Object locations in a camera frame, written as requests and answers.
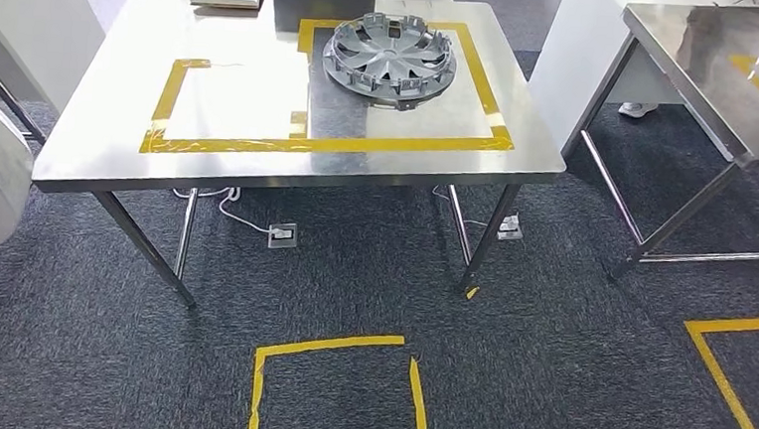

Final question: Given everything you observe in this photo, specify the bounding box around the white desk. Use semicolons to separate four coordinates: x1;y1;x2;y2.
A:
525;0;694;161
0;0;108;322

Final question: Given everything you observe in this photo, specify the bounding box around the yellow floor tape square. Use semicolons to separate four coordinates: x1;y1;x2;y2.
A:
247;325;438;429
677;309;759;429

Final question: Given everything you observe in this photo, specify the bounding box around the person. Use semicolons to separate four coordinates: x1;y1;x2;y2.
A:
617;100;659;121

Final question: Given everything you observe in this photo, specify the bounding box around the steel workbench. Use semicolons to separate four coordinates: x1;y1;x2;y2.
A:
569;0;759;290
23;0;576;334

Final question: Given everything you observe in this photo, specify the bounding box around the grey wheel hubcap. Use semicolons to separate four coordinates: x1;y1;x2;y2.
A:
318;8;462;116

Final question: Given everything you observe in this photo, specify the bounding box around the metal floor socket box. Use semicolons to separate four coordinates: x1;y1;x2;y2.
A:
267;220;299;251
497;212;526;243

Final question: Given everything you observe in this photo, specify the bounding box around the white power cable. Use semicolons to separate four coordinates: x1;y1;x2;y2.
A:
169;182;278;236

